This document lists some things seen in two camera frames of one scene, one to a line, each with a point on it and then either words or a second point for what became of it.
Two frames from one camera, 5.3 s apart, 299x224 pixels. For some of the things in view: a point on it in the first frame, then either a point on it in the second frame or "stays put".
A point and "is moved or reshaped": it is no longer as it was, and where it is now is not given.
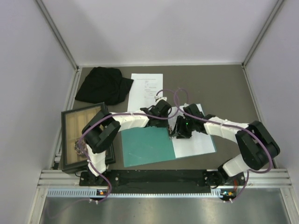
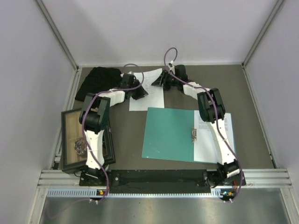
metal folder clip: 170,128 → 194,134
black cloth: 104,86 stays put
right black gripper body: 185,126 → 169,81
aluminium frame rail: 57,34 stays put
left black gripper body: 162,123 → 134,84
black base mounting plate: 138,178 stays put
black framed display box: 74,152 stays put
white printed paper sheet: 200,143 is moved or reshaped
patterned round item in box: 77,149 stays put
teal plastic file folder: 148,145 is moved or reshaped
